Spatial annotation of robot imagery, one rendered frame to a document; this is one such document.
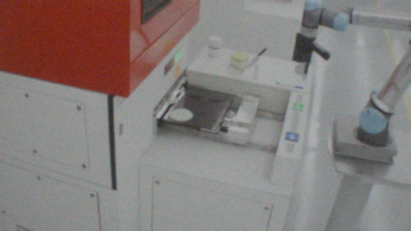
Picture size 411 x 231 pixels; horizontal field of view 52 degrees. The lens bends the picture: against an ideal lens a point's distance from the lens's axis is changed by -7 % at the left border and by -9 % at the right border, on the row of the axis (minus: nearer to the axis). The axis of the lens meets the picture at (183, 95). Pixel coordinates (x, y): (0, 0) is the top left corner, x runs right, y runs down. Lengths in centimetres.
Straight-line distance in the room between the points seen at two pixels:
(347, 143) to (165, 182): 81
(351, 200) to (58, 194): 136
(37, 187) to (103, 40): 79
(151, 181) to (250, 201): 42
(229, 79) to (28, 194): 109
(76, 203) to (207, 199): 53
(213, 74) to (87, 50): 93
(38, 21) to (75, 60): 19
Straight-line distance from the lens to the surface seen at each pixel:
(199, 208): 188
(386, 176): 201
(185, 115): 199
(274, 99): 222
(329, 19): 182
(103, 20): 138
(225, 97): 217
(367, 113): 186
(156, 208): 197
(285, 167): 174
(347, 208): 228
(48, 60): 155
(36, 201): 200
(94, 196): 178
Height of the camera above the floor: 194
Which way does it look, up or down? 29 degrees down
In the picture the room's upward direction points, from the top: 4 degrees clockwise
